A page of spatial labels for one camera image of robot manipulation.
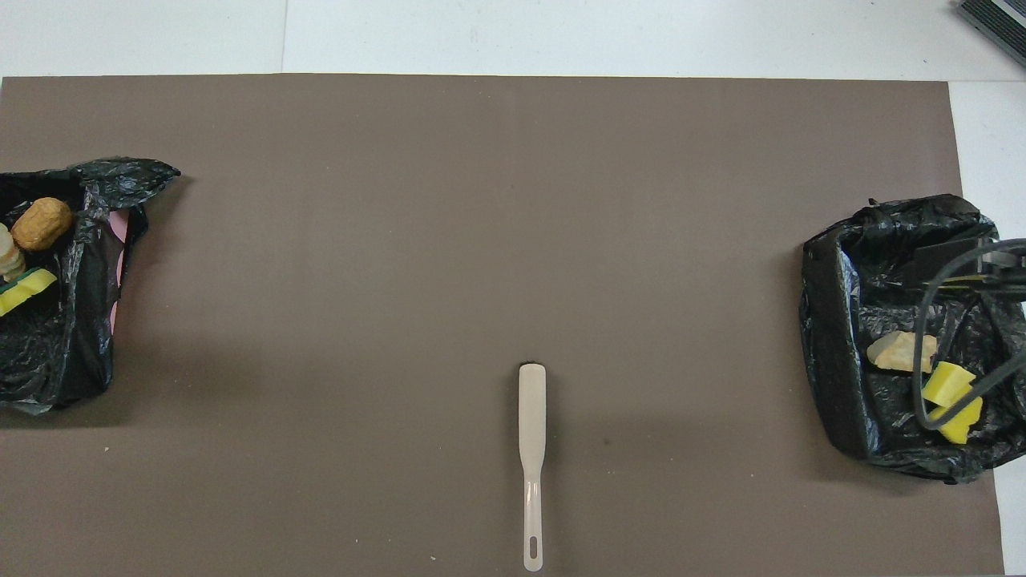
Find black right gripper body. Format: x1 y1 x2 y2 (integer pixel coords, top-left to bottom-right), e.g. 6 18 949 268
984 244 1026 301

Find pale sliced bread loaf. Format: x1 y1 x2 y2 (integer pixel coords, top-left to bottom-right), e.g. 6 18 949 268
866 330 939 374

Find small yellow sponge piece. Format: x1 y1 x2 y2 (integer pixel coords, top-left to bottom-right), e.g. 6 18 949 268
922 361 977 407

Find large yellow sponge piece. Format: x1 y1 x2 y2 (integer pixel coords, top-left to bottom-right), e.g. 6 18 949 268
927 393 984 445

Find beige hand brush black bristles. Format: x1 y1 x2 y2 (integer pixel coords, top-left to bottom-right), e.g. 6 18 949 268
518 363 547 572

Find golden brown bread roll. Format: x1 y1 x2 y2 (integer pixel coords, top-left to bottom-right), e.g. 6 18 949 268
11 197 74 252

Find notched yellow sponge piece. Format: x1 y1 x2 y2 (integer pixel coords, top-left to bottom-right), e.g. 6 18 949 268
0 268 59 317

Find orange striped croissant piece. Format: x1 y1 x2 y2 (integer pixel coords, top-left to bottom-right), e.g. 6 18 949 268
0 223 25 281

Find bin lined with black bag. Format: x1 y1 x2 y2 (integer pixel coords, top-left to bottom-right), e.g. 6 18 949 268
802 194 1026 484

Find pink bin with black bag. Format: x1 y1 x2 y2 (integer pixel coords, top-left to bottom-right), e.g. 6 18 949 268
0 157 182 415

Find grey ribbed object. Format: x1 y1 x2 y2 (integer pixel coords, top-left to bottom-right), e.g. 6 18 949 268
956 0 1026 69

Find brown table mat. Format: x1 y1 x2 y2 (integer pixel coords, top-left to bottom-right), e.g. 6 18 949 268
0 74 1005 577

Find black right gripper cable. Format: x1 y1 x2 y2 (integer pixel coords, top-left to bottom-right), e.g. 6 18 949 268
914 239 1026 431

